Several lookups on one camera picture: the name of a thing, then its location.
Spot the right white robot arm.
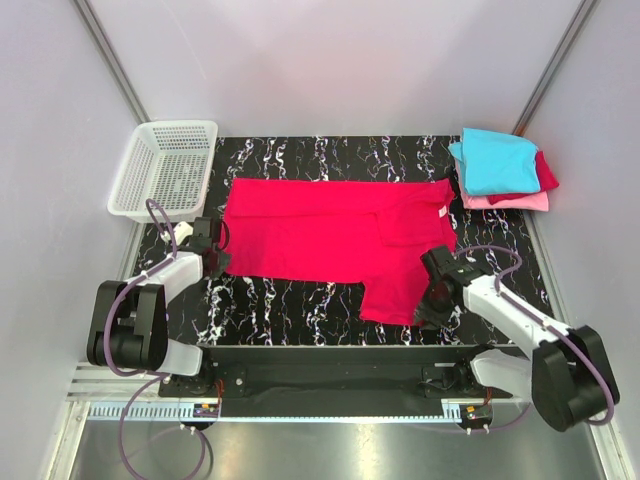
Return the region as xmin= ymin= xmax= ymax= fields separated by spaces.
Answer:
xmin=414 ymin=246 xmax=620 ymax=432

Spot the crimson t shirt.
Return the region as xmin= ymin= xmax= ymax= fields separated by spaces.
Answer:
xmin=488 ymin=150 xmax=559 ymax=205
xmin=224 ymin=178 xmax=457 ymax=325

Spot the aluminium front rail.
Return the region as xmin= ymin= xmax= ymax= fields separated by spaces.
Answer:
xmin=65 ymin=363 xmax=611 ymax=424

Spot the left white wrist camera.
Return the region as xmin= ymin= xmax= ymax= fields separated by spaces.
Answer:
xmin=160 ymin=222 xmax=194 ymax=246

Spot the corner aluminium post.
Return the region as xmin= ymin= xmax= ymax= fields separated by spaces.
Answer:
xmin=70 ymin=0 xmax=150 ymax=124
xmin=512 ymin=0 xmax=600 ymax=137

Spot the folded cyan t shirt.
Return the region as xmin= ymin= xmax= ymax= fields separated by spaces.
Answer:
xmin=448 ymin=128 xmax=541 ymax=196

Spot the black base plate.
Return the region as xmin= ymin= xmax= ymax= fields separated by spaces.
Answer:
xmin=160 ymin=345 xmax=489 ymax=398

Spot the black marbled table mat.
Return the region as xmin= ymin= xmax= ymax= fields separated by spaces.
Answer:
xmin=168 ymin=135 xmax=552 ymax=347

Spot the purple cable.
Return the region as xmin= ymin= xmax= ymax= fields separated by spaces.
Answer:
xmin=102 ymin=198 xmax=214 ymax=476
xmin=452 ymin=244 xmax=621 ymax=434

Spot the left corner aluminium post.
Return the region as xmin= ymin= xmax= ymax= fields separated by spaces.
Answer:
xmin=70 ymin=0 xmax=150 ymax=124

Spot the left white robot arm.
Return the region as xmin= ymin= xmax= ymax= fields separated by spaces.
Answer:
xmin=86 ymin=217 xmax=231 ymax=396

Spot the folded pink t shirt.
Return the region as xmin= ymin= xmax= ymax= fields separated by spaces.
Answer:
xmin=460 ymin=191 xmax=549 ymax=212

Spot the right corner aluminium post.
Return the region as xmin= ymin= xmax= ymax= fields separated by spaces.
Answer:
xmin=512 ymin=0 xmax=600 ymax=137

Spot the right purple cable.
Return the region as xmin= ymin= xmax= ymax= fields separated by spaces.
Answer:
xmin=452 ymin=244 xmax=621 ymax=434

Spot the white plastic basket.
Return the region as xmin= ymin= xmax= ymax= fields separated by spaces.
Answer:
xmin=107 ymin=120 xmax=218 ymax=224

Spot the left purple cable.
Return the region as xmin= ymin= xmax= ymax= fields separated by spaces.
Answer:
xmin=102 ymin=198 xmax=214 ymax=476

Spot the folded crimson t shirt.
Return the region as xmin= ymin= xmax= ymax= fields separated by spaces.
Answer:
xmin=488 ymin=150 xmax=559 ymax=205

